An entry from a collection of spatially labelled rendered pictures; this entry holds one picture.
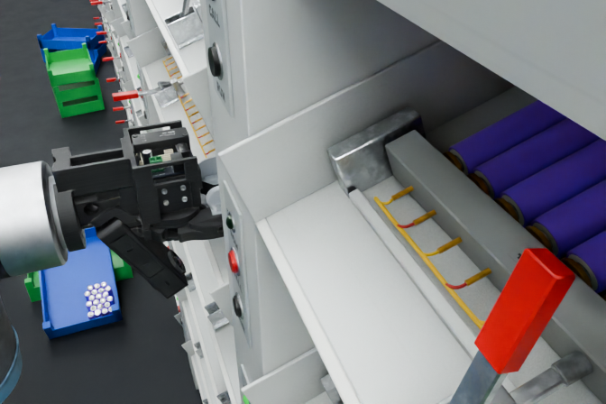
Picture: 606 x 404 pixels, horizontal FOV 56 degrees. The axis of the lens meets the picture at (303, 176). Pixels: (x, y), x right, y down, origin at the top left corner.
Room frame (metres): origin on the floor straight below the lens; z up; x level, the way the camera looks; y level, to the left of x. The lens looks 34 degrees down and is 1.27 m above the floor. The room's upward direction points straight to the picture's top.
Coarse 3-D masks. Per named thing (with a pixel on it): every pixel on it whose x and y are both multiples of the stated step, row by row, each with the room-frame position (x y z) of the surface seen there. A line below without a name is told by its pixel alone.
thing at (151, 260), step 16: (112, 224) 0.38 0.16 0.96; (112, 240) 0.38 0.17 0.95; (128, 240) 0.38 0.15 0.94; (144, 240) 0.40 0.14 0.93; (128, 256) 0.38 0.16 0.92; (144, 256) 0.39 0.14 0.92; (160, 256) 0.40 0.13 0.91; (176, 256) 0.42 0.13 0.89; (144, 272) 0.38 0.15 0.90; (160, 272) 0.39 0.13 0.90; (176, 272) 0.40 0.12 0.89; (160, 288) 0.39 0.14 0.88; (176, 288) 0.39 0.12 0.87
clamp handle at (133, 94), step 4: (160, 84) 0.75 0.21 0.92; (156, 88) 0.76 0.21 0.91; (160, 88) 0.76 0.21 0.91; (164, 88) 0.75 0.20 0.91; (120, 92) 0.74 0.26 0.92; (124, 92) 0.74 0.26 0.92; (128, 92) 0.74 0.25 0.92; (132, 92) 0.74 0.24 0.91; (136, 92) 0.74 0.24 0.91; (140, 92) 0.74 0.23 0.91; (144, 92) 0.74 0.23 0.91; (148, 92) 0.74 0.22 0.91; (152, 92) 0.74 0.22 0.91; (156, 92) 0.75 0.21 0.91; (116, 96) 0.73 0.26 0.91; (120, 96) 0.73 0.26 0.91; (124, 96) 0.73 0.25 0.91; (128, 96) 0.73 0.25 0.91; (132, 96) 0.73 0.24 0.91; (136, 96) 0.74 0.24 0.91; (116, 100) 0.73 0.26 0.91; (120, 100) 0.73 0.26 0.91
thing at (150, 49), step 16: (160, 32) 0.91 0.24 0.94; (144, 48) 0.90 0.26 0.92; (160, 48) 0.91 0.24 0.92; (144, 64) 0.90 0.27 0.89; (160, 64) 0.89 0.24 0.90; (160, 80) 0.83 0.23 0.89; (160, 112) 0.73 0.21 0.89; (176, 112) 0.72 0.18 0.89; (192, 112) 0.70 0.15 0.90; (192, 144) 0.63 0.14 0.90; (208, 144) 0.61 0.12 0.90; (208, 240) 0.45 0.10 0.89; (224, 240) 0.44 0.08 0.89; (208, 256) 0.42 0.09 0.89; (224, 256) 0.42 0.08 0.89; (224, 272) 0.40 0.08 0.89; (224, 288) 0.33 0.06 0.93; (224, 304) 0.33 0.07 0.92
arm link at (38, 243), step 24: (0, 168) 0.39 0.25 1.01; (24, 168) 0.38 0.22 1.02; (48, 168) 0.40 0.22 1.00; (0, 192) 0.35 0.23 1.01; (24, 192) 0.36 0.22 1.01; (48, 192) 0.37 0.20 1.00; (0, 216) 0.34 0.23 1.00; (24, 216) 0.34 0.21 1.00; (48, 216) 0.35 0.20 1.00; (0, 240) 0.33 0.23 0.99; (24, 240) 0.33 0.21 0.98; (48, 240) 0.34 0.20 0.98; (24, 264) 0.33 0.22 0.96; (48, 264) 0.34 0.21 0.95
